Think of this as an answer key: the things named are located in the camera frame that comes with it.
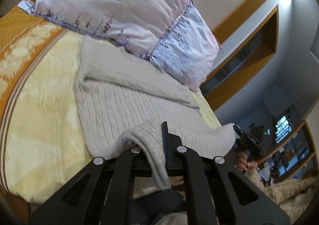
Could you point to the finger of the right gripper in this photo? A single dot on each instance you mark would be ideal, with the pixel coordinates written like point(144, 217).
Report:
point(238, 130)

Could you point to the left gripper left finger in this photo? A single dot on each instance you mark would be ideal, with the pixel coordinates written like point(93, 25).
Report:
point(101, 193)

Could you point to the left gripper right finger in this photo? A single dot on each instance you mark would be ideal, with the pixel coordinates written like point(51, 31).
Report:
point(215, 192)

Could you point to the beige cable knit sweater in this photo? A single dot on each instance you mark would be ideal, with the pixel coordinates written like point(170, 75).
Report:
point(123, 100)

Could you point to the fuzzy beige sleeve forearm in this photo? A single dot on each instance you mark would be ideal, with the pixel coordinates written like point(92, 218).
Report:
point(292, 195)

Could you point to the person right hand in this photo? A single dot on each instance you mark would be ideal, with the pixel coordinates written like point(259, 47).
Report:
point(243, 164)

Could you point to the bright window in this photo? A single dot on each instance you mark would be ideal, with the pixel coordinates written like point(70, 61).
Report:
point(282, 128)

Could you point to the yellow patterned bed sheet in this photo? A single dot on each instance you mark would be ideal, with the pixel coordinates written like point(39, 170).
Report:
point(42, 142)

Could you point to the pink floral pillow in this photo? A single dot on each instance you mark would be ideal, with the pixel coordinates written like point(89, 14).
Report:
point(170, 34)

